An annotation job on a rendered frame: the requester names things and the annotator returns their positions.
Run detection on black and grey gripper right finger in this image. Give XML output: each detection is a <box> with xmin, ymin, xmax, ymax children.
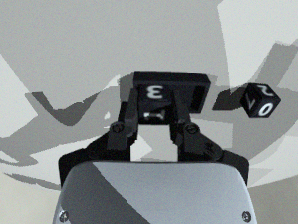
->
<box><xmin>169</xmin><ymin>89</ymin><xmax>249</xmax><ymax>188</ymax></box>

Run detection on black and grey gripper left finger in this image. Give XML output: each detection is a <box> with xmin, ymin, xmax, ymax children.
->
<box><xmin>58</xmin><ymin>88</ymin><xmax>138</xmax><ymax>189</ymax></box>

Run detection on black calendar cube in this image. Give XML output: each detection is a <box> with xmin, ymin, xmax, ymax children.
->
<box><xmin>137</xmin><ymin>84</ymin><xmax>173</xmax><ymax>125</ymax></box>
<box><xmin>239</xmin><ymin>83</ymin><xmax>281</xmax><ymax>118</ymax></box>

